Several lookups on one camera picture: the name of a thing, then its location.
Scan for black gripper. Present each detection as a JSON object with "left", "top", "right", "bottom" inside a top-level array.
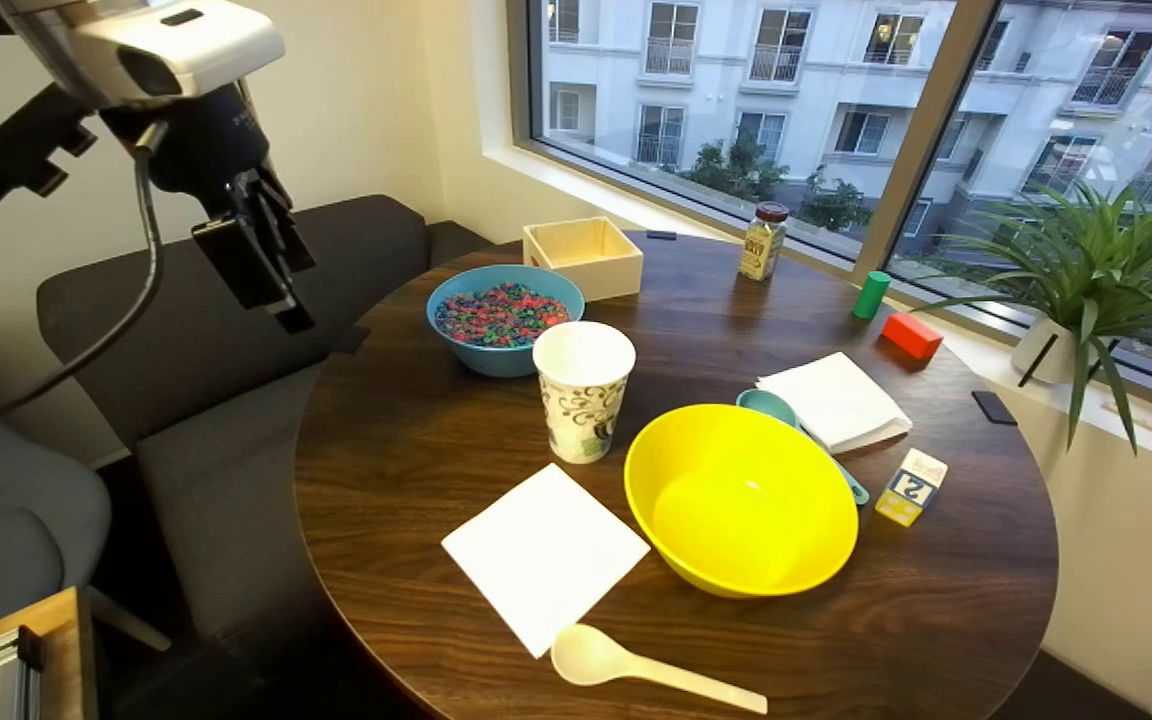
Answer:
[{"left": 102, "top": 80, "right": 319, "bottom": 336}]

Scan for yellow plastic bowl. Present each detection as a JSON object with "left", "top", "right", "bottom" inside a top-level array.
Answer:
[{"left": 621, "top": 402, "right": 863, "bottom": 599}]

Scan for blue bowl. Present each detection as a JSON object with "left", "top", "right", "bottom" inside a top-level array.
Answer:
[{"left": 426, "top": 261, "right": 588, "bottom": 384}]

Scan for dark grey sofa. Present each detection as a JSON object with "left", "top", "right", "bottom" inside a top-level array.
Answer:
[{"left": 34, "top": 194, "right": 499, "bottom": 673}]

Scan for colourful cereal pieces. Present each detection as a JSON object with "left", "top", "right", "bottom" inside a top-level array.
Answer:
[{"left": 438, "top": 281, "right": 574, "bottom": 352}]

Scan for pale wooden box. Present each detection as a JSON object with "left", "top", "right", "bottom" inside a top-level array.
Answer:
[{"left": 522, "top": 217, "right": 648, "bottom": 305}]

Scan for grey chair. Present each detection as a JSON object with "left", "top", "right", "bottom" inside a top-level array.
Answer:
[{"left": 0, "top": 358, "right": 115, "bottom": 631}]

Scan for flat white napkin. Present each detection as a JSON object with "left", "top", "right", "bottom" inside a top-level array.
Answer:
[{"left": 440, "top": 460, "right": 655, "bottom": 660}]

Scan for wooden cabinet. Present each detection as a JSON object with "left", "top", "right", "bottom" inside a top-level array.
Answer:
[{"left": 0, "top": 586, "right": 105, "bottom": 720}]

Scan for yellow-labelled jar with dark lid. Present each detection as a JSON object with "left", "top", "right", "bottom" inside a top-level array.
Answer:
[{"left": 737, "top": 199, "right": 792, "bottom": 285}]

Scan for teal measuring scoop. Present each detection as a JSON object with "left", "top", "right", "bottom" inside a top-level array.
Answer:
[{"left": 731, "top": 384, "right": 876, "bottom": 511}]

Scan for white plastic spoon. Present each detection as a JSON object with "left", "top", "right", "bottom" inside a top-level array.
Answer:
[{"left": 550, "top": 620, "right": 773, "bottom": 720}]

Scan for green block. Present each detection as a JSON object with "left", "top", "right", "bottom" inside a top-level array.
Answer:
[{"left": 848, "top": 267, "right": 897, "bottom": 323}]

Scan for red block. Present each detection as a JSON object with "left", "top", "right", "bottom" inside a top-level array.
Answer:
[{"left": 876, "top": 307, "right": 950, "bottom": 367}]

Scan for small yellow card box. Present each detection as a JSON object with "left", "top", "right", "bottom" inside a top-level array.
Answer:
[{"left": 874, "top": 446, "right": 954, "bottom": 532}]

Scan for white plant pot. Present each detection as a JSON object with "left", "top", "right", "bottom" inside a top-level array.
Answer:
[{"left": 1007, "top": 315, "right": 1088, "bottom": 391}]

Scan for green spiky houseplant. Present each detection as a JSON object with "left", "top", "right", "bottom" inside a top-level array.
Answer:
[{"left": 912, "top": 175, "right": 1152, "bottom": 455}]

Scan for thin black cable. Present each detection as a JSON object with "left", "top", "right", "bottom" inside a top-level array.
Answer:
[{"left": 0, "top": 154, "right": 170, "bottom": 446}]

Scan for window with grey frame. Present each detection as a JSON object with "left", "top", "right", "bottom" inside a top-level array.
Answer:
[{"left": 507, "top": 0, "right": 1152, "bottom": 413}]

